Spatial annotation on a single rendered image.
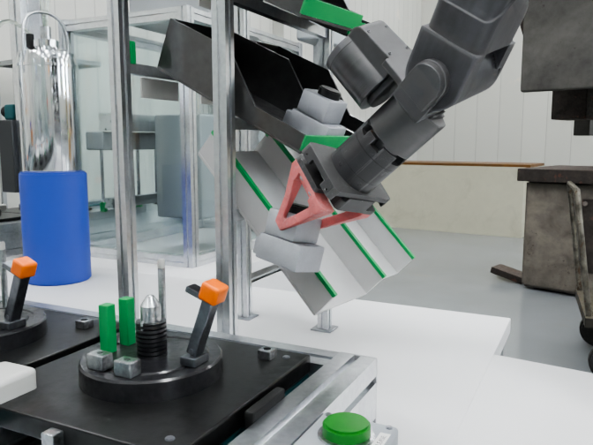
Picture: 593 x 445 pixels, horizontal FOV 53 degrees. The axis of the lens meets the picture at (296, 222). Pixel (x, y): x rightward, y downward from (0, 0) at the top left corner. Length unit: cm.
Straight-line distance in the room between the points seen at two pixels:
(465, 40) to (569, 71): 421
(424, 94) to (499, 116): 1082
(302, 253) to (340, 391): 15
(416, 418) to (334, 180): 34
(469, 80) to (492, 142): 1084
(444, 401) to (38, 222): 104
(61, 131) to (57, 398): 99
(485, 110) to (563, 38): 674
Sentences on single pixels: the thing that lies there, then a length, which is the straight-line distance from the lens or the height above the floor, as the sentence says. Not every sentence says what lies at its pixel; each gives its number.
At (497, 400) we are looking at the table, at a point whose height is 86.
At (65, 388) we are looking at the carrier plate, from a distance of 63.
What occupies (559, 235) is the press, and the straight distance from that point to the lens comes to 512.
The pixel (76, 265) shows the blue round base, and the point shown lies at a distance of 155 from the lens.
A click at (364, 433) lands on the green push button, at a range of 51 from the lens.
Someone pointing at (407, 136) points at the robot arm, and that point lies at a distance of 58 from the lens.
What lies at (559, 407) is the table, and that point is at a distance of 88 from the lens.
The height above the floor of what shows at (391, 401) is 86.
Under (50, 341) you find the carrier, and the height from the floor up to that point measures 97.
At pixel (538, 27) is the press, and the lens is 485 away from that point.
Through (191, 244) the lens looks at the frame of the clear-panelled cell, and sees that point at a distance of 165.
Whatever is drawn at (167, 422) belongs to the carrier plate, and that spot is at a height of 97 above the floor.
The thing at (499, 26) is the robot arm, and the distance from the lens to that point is 52.
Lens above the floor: 120
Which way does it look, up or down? 8 degrees down
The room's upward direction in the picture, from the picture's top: straight up
